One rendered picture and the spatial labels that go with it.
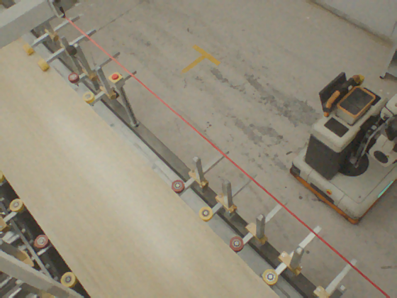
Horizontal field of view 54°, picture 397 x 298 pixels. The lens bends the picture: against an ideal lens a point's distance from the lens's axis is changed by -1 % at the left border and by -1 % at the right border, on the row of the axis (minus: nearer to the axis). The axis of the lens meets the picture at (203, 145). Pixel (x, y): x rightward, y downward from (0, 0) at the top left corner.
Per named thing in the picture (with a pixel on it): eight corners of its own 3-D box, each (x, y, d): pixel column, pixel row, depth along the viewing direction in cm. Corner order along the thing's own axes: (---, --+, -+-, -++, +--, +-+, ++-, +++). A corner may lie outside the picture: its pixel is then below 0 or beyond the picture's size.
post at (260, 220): (259, 241, 242) (261, 211, 202) (263, 245, 241) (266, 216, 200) (254, 245, 241) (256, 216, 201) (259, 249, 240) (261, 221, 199)
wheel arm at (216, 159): (225, 150, 260) (225, 147, 257) (229, 153, 259) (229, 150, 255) (176, 194, 248) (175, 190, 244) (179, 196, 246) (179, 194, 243)
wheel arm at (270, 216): (283, 200, 239) (283, 197, 236) (287, 204, 238) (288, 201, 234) (232, 250, 226) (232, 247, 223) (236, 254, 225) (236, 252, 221)
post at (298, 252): (290, 269, 229) (299, 244, 188) (294, 274, 227) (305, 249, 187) (286, 273, 228) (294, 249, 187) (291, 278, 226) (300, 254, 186)
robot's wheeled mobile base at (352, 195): (286, 173, 331) (289, 159, 310) (334, 128, 349) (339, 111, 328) (353, 228, 301) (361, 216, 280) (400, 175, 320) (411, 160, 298)
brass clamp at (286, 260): (283, 252, 221) (284, 250, 217) (303, 269, 215) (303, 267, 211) (276, 260, 219) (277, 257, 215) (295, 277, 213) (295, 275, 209)
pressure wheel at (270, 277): (275, 290, 211) (276, 286, 201) (260, 287, 213) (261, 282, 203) (278, 275, 215) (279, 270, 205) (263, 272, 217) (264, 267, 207)
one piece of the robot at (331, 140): (299, 168, 317) (313, 105, 247) (341, 128, 333) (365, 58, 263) (332, 195, 302) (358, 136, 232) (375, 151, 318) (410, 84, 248)
